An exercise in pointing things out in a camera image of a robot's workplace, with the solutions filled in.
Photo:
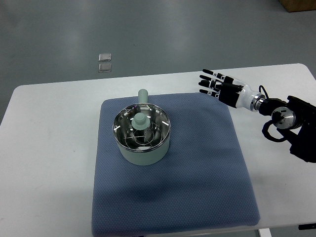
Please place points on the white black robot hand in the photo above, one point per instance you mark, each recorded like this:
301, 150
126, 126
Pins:
230, 91

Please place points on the glass lid with green knob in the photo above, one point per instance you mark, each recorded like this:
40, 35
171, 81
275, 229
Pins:
142, 127

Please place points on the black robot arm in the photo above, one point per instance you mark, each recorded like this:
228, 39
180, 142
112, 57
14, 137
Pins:
293, 121

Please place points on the pale green pot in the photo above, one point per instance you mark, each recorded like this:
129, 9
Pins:
144, 158

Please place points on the blue padded mat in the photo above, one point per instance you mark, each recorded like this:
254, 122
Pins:
201, 183

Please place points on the brown cardboard box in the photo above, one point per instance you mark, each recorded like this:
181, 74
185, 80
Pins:
298, 5

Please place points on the upper metal floor plate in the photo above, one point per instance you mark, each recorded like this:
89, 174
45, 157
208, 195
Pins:
104, 57

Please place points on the black table bracket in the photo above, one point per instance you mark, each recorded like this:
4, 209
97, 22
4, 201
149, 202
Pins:
307, 226

